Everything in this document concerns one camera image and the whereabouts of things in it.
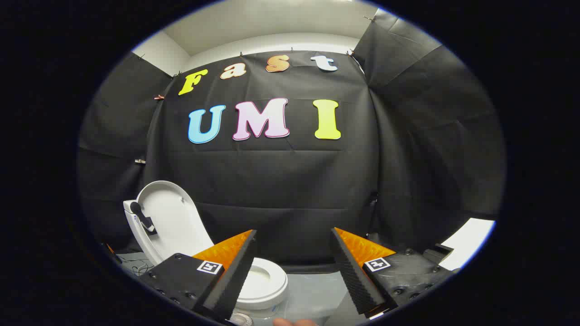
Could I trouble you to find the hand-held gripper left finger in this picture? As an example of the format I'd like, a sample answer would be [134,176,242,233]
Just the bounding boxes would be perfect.
[138,230,257,320]

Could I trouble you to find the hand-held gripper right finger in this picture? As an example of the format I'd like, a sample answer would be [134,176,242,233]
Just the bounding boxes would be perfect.
[331,227,454,316]

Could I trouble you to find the white toilet lid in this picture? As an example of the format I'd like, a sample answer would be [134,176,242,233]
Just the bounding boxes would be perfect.
[136,180,214,265]

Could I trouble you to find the black lid handle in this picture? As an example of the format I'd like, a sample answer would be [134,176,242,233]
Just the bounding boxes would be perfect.
[130,201,158,236]

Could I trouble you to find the white toilet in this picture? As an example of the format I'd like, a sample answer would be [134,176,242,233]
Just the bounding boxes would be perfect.
[123,199,289,317]

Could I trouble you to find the black backdrop cloth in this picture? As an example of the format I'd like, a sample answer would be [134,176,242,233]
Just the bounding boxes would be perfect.
[77,9,506,272]

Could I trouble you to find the thin black cables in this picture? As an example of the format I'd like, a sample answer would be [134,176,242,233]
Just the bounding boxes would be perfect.
[130,260,155,277]

